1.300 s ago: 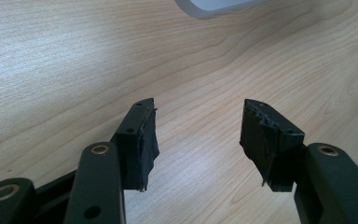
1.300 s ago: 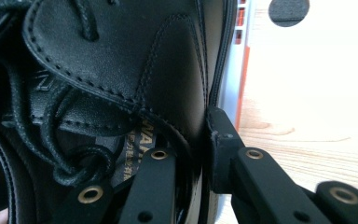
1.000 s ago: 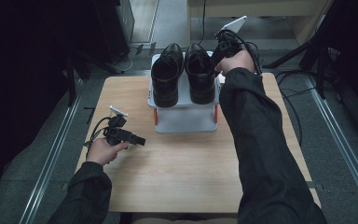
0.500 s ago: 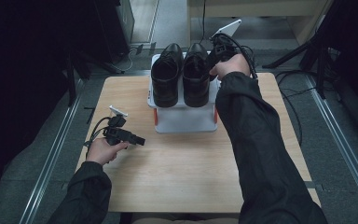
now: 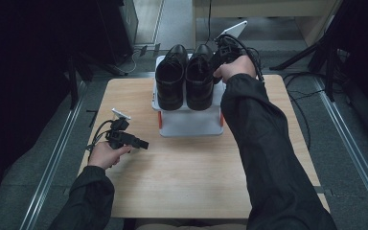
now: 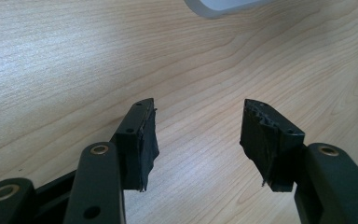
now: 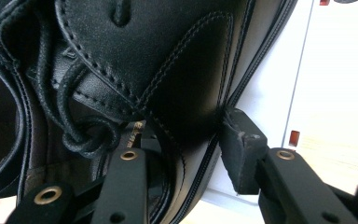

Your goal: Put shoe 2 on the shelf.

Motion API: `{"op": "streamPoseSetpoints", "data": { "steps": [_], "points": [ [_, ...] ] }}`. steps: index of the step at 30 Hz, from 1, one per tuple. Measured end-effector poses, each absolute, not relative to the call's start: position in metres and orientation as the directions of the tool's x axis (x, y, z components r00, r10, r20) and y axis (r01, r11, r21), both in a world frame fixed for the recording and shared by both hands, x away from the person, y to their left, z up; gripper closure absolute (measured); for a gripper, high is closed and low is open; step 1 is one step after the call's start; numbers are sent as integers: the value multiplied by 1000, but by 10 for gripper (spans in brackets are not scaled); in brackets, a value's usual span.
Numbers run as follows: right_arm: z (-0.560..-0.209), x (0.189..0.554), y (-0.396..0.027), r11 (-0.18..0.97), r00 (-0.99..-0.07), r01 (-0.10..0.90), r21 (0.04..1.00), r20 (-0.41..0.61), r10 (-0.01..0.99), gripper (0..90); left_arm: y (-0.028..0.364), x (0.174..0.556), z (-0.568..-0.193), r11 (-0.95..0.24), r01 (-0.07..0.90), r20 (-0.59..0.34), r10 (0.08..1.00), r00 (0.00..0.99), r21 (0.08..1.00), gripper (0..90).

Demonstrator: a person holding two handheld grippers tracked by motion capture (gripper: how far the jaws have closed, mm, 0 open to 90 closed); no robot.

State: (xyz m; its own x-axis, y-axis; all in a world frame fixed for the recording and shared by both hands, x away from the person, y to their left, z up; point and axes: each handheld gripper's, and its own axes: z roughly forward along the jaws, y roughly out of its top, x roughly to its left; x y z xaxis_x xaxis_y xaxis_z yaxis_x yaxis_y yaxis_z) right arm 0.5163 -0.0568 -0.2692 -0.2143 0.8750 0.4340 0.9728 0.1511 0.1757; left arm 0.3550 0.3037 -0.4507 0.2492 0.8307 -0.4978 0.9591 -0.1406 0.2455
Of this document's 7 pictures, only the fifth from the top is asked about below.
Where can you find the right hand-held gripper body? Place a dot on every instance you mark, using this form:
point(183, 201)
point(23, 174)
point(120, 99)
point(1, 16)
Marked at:
point(228, 48)

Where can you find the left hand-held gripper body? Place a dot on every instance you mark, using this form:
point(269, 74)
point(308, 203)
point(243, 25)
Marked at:
point(117, 135)

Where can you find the black leather shoe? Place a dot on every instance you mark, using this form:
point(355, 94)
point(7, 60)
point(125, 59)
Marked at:
point(171, 80)
point(199, 83)

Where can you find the white two-tier shoe rack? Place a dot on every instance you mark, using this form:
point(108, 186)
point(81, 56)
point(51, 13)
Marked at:
point(190, 123)

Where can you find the person's right hand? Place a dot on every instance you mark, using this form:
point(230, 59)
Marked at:
point(239, 67)

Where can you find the person's left hand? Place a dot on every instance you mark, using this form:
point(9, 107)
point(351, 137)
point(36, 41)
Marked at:
point(103, 156)

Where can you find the light wooden cabinet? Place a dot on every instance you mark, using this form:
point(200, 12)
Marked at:
point(268, 8)

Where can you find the black metal stand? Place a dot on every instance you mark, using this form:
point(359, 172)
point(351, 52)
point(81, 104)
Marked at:
point(73, 83)

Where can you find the black tripod stand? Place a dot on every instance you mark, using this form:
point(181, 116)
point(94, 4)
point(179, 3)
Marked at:
point(327, 60)

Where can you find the dark computer tower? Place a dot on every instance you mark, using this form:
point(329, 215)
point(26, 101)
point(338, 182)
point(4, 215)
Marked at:
point(121, 25)

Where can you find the black curtain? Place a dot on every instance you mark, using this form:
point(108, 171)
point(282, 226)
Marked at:
point(22, 64)

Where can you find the metal floor rail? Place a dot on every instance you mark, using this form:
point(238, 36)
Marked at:
point(52, 166)
point(348, 140)

